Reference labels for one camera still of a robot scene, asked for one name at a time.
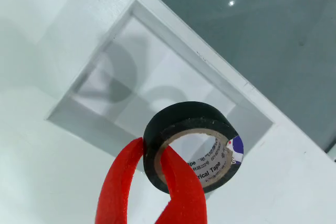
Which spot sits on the black electrical tape roll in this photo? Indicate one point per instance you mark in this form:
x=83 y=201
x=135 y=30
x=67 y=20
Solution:
x=183 y=113

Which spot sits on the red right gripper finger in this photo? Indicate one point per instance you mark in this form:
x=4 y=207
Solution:
x=183 y=195

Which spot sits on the white cardboard bin box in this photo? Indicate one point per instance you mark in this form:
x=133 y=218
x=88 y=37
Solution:
x=170 y=77

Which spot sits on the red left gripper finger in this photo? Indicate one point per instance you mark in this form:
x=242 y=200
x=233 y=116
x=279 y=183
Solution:
x=115 y=187

